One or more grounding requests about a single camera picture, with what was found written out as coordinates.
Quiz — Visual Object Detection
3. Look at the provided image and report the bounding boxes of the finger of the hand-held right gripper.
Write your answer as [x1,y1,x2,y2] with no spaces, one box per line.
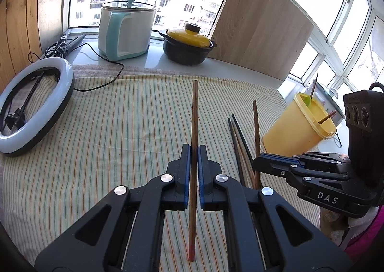
[252,152,351,173]
[282,166,351,189]

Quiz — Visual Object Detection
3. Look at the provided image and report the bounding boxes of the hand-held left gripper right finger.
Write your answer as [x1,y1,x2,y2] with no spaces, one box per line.
[197,144,354,272]

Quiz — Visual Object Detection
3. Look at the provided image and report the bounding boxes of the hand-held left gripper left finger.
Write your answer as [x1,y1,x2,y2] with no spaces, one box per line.
[34,144,192,272]

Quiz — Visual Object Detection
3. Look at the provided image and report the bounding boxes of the yellow plastic container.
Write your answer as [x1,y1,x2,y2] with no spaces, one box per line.
[262,92,337,159]

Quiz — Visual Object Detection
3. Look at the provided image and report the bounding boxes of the reddish brown chopstick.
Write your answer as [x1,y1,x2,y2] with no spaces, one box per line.
[253,100,262,190]

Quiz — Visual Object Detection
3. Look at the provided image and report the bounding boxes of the dark chopstick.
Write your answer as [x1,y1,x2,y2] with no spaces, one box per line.
[227,118,245,187]
[231,114,255,166]

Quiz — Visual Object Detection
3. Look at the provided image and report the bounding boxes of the light brown wooden chopstick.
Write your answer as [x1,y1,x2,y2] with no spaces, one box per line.
[318,111,337,125]
[309,72,319,100]

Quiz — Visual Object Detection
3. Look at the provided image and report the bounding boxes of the brown red-tipped chopstick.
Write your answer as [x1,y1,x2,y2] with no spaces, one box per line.
[187,79,199,262]

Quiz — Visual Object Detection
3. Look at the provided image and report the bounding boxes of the person's right forearm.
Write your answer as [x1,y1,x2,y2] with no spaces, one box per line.
[343,204,384,263]

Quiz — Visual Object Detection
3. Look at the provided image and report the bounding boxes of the person's right hand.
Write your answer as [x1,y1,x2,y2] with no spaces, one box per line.
[318,207,356,248]

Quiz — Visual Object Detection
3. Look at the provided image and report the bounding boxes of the white floral rice cooker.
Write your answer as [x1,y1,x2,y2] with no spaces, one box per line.
[312,80,345,129]

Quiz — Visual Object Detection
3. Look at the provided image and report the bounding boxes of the striped table cloth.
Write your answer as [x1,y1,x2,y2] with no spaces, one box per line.
[0,64,323,272]

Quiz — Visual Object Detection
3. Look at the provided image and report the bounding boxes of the black clay pot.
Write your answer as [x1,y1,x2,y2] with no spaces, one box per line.
[159,29,217,65]

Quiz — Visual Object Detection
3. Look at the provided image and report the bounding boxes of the light wooden board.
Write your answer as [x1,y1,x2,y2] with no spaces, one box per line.
[208,0,314,81]

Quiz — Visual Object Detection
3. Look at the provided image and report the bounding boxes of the yellow pot lid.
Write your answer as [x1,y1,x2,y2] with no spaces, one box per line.
[166,23,212,48]

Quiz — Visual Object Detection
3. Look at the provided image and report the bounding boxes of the white teal electric cooker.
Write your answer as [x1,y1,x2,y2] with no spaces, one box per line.
[98,0,157,62]

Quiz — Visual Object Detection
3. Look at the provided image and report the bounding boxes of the apartment buildings outside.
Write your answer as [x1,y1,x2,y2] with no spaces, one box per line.
[69,0,230,35]

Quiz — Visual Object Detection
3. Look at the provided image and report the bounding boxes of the black folded stand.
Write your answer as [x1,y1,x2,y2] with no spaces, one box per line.
[45,34,86,57]

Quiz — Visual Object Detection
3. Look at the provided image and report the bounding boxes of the glass cooker lid teal knob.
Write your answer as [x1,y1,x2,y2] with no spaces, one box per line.
[102,0,157,15]

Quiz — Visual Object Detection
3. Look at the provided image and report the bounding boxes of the black gooseneck phone holder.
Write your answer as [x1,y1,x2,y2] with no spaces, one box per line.
[4,70,48,132]

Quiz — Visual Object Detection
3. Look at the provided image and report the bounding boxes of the brown wooden plank board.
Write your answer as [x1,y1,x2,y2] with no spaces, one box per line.
[0,0,50,93]

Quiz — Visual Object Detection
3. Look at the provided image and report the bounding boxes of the black power cable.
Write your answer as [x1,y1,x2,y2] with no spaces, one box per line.
[28,42,125,92]

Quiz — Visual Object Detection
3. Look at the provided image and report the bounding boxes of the white ring light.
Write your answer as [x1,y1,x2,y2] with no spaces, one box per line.
[0,57,75,157]

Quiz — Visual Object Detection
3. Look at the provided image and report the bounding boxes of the grey cutting board with handle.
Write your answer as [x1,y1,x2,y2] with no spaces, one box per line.
[37,0,71,51]

